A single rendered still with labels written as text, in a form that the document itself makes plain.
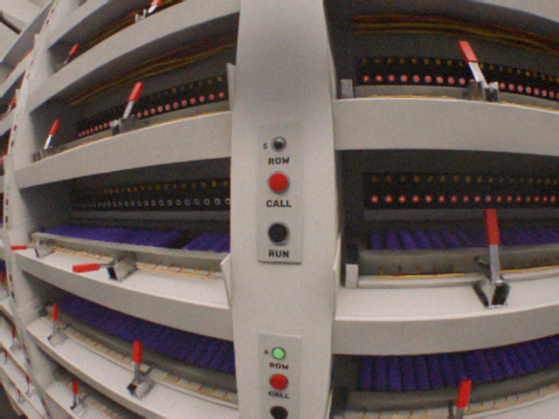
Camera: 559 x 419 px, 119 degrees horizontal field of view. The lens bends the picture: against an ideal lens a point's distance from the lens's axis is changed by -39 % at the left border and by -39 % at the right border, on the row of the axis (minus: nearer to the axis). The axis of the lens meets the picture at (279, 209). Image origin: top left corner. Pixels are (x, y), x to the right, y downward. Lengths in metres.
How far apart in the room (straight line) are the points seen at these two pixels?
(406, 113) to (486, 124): 0.08
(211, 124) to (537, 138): 0.33
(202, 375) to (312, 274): 0.26
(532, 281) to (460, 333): 0.12
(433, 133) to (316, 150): 0.11
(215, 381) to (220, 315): 0.16
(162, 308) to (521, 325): 0.38
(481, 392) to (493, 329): 0.15
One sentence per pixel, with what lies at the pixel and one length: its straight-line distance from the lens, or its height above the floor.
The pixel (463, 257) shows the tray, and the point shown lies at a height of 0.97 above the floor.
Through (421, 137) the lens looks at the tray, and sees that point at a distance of 0.25.
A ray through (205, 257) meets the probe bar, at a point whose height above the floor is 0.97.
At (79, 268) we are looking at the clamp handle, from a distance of 0.34.
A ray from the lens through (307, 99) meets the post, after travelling 0.25.
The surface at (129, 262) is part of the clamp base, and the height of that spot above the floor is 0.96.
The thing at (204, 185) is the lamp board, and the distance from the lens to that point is 0.45.
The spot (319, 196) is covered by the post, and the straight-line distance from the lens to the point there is 0.22.
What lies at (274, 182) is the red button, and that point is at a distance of 0.23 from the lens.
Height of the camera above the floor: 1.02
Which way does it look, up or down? 1 degrees up
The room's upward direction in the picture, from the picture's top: straight up
